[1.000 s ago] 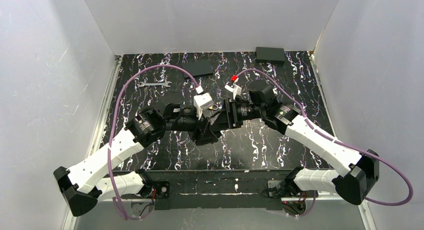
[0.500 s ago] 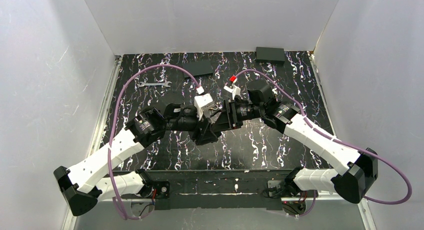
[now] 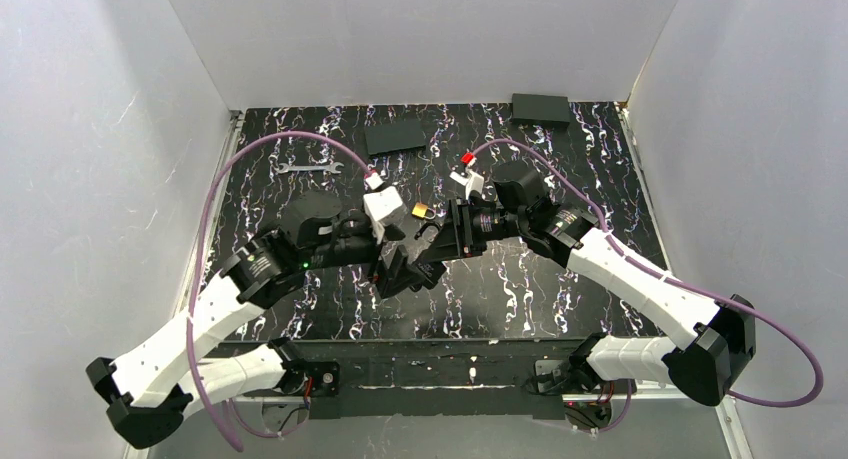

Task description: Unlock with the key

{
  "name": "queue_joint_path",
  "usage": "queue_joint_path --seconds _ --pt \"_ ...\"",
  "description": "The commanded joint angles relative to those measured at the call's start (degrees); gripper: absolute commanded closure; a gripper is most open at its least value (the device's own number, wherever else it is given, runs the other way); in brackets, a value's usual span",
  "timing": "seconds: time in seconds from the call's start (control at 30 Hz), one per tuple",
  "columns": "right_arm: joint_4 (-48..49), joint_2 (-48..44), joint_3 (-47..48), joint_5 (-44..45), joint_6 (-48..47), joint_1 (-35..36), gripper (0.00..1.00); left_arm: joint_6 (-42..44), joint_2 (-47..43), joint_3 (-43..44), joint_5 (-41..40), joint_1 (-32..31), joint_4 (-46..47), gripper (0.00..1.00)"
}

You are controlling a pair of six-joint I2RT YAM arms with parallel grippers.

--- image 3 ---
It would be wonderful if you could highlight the black padlock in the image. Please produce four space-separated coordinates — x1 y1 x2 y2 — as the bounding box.
413 220 449 290

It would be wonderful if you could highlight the purple cable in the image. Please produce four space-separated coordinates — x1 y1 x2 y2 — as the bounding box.
470 137 825 410
186 131 379 454

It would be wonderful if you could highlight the small brass padlock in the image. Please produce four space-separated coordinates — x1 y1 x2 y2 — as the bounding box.
411 203 437 221

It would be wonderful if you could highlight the black rectangular box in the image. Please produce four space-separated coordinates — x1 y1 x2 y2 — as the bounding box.
511 93 573 127

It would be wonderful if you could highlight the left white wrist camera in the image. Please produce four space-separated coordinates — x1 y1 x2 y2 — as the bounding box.
363 170 408 244

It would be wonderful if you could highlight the silver open-end wrench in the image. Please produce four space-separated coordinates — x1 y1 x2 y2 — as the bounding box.
276 162 344 175

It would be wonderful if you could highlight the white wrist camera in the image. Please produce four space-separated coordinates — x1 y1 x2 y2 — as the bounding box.
449 152 485 201
363 170 408 244

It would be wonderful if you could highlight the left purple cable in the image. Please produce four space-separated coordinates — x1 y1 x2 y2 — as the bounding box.
186 131 379 454

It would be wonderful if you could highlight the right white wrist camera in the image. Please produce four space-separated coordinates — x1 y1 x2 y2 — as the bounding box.
449 152 485 201

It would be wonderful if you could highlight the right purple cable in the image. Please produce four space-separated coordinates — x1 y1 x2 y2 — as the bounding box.
470 137 825 410

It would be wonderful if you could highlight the aluminium frame rail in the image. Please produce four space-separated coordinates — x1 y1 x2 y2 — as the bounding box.
135 110 243 404

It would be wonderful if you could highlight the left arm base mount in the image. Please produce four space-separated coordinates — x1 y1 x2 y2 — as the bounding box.
262 361 340 437

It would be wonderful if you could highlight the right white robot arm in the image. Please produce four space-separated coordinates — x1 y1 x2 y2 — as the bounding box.
413 162 755 406

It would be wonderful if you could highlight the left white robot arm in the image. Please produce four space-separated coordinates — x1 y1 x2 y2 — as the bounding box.
86 186 407 449

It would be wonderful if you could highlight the black flat plate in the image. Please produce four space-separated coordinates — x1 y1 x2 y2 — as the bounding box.
364 119 428 156

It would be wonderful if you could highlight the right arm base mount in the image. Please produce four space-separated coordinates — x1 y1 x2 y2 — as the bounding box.
523 357 637 437

